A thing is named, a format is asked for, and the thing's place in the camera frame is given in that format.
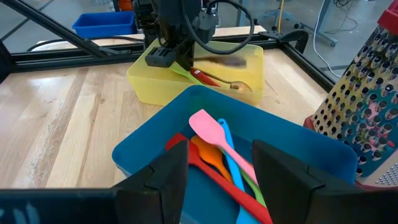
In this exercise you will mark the pink silicone spatula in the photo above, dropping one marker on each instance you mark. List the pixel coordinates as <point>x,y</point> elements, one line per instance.
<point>211,130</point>

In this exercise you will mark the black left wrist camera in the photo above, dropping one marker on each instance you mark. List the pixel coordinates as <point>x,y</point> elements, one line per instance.
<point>206,28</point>

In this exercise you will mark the yellow plastic bin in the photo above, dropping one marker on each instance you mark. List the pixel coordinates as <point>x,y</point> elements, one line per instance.
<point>155,84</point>

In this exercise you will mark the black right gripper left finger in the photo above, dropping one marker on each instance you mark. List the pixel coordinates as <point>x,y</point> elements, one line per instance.
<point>161,193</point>

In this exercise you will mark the orange container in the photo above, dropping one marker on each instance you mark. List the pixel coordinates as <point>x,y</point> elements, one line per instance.
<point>125,4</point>

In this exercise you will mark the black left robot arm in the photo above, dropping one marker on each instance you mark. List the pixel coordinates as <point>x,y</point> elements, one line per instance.
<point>174,12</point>

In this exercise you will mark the orange silicone spatula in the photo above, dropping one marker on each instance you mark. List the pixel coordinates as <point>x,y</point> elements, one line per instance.
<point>211,155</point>

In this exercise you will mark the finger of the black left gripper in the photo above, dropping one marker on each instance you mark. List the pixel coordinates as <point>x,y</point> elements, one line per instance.
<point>160,57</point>
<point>190,60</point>

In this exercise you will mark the blue plastic bin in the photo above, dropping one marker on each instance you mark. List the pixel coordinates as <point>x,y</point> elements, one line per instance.
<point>149,140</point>

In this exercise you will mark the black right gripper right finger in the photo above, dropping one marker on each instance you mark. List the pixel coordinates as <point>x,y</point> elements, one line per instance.
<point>280,193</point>

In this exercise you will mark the lime green spoon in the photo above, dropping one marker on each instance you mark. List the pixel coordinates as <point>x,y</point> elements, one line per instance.
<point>183,73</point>

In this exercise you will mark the black clamp bracket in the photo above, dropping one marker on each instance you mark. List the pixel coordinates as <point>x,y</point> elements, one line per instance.
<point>292,37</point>

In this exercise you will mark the red silicone spatula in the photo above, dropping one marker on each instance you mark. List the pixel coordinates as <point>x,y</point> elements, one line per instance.
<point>217,186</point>

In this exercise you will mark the green silicone spatula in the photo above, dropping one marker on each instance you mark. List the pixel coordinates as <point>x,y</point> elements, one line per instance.
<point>256,194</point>

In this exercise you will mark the gold metal spoon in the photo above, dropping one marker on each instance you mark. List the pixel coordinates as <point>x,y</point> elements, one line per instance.
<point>241,85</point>

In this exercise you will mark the blue storage crate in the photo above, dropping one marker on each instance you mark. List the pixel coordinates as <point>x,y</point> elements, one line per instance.
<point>102,25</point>

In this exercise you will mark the black aluminium rig frame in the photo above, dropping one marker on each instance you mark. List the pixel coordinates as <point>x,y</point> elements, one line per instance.
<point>77,56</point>

